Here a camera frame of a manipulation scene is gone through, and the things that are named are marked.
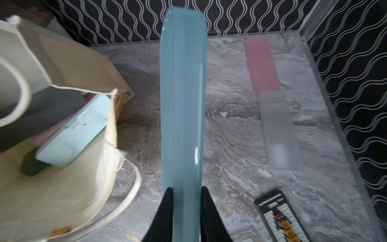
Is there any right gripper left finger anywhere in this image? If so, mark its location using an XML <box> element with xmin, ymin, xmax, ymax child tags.
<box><xmin>142</xmin><ymin>188</ymin><xmax>173</xmax><ymax>242</ymax></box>

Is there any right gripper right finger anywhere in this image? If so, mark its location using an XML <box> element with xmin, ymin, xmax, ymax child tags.
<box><xmin>200</xmin><ymin>186</ymin><xmax>233</xmax><ymax>242</ymax></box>

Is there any cream canvas tote bag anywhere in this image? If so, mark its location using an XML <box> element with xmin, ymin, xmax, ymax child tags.
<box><xmin>1</xmin><ymin>15</ymin><xmax>142</xmax><ymax>242</ymax></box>

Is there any translucent clear pencil case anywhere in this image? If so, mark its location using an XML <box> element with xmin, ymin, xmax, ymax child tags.
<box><xmin>257</xmin><ymin>90</ymin><xmax>303</xmax><ymax>171</ymax></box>

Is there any light blue pencil case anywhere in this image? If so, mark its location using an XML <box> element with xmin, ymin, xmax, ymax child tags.
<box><xmin>35</xmin><ymin>94</ymin><xmax>111</xmax><ymax>168</ymax></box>

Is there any pink pencil case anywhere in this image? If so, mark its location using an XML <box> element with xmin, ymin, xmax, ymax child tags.
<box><xmin>244</xmin><ymin>36</ymin><xmax>281</xmax><ymax>94</ymax></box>

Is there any teal translucent pencil case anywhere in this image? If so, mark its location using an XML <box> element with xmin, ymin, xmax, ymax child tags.
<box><xmin>160</xmin><ymin>7</ymin><xmax>207</xmax><ymax>242</ymax></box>

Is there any black card with brown items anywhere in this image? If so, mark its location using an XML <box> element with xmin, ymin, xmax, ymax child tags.
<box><xmin>254</xmin><ymin>190</ymin><xmax>311</xmax><ymax>242</ymax></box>

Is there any dark grey book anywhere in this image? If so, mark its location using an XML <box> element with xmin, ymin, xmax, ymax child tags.
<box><xmin>1</xmin><ymin>87</ymin><xmax>86</xmax><ymax>152</ymax></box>

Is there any brown lidded storage box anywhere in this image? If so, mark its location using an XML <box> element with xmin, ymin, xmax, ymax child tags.
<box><xmin>1</xmin><ymin>0</ymin><xmax>72</xmax><ymax>39</ymax></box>

